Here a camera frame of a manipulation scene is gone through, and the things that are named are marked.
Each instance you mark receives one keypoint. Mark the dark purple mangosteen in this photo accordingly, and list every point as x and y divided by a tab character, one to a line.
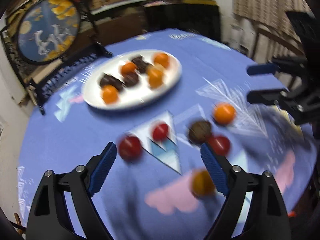
139	62
110	80
131	79
200	131

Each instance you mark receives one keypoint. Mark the large black panel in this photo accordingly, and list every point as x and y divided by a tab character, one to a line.
182	20

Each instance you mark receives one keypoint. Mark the round deer screen black stand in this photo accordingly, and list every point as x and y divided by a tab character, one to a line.
47	30

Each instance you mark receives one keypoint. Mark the orange tangerine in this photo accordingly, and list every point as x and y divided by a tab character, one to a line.
224	113
128	68
110	94
201	183
155	78
162	59

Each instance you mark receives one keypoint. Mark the red plum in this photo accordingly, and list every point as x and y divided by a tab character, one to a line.
160	131
130	148
220	145

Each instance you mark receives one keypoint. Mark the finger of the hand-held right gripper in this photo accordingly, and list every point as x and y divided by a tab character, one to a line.
262	69
265	95

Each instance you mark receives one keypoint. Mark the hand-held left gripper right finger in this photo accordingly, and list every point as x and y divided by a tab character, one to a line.
215	170

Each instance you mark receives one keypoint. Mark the brown wooden chair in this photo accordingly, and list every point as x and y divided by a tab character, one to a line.
280	45

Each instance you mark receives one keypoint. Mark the beige patterned curtain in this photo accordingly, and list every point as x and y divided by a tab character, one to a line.
260	0

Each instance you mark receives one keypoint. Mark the white round plate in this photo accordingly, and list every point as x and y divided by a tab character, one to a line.
140	97

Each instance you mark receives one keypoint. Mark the tan round fruit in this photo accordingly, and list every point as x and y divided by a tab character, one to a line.
158	67

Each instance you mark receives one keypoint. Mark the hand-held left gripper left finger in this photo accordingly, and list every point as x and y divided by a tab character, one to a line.
101	170

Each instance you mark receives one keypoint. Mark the brown cardboard sheet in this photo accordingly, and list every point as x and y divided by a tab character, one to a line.
120	28

